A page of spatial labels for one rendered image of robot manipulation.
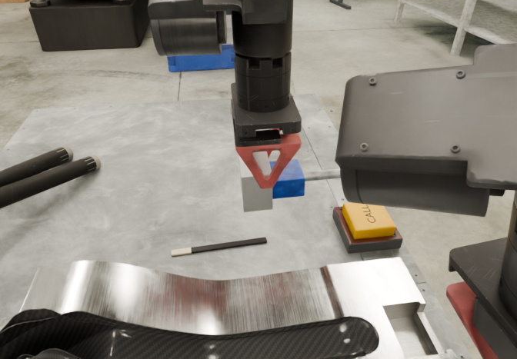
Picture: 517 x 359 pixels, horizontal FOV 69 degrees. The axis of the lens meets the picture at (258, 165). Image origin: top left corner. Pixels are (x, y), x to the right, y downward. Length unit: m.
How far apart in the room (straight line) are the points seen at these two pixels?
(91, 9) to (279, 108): 3.74
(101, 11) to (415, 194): 3.95
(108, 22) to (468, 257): 3.94
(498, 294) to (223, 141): 0.64
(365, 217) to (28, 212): 0.54
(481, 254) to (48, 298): 0.34
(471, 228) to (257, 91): 1.68
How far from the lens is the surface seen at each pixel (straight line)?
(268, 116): 0.37
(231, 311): 0.40
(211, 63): 3.36
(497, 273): 0.25
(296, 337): 0.39
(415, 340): 0.44
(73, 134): 0.91
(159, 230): 0.61
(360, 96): 0.16
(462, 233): 1.93
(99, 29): 4.10
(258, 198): 0.45
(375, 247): 0.58
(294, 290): 0.41
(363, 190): 0.17
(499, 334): 0.23
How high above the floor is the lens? 1.22
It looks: 36 degrees down
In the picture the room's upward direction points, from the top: straight up
